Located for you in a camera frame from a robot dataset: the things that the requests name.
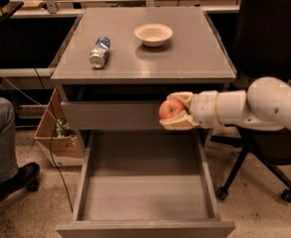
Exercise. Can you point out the black office chair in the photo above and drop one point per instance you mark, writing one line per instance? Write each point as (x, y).
(257, 38)

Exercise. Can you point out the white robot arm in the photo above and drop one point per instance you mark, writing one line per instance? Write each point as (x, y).
(264, 106)

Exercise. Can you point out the black shoe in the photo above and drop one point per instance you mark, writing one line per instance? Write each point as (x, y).
(25, 177)

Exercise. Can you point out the red apple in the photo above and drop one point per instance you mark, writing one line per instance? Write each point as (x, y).
(170, 107)

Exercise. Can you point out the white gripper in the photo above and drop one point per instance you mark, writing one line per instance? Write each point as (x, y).
(205, 109)

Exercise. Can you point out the silver blue soda can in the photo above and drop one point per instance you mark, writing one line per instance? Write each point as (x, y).
(99, 54)

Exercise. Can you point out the cardboard box with items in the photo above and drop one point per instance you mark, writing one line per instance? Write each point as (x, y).
(58, 143)

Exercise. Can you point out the grey drawer cabinet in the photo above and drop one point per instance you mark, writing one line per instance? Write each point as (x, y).
(192, 59)

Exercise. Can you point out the person leg in jeans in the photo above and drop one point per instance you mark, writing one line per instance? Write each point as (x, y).
(8, 162)

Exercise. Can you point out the grey top drawer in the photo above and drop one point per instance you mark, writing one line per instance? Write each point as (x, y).
(112, 115)

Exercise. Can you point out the white paper bowl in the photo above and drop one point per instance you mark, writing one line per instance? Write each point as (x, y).
(153, 35)

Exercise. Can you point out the open middle drawer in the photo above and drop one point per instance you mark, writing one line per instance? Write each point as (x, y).
(151, 184)

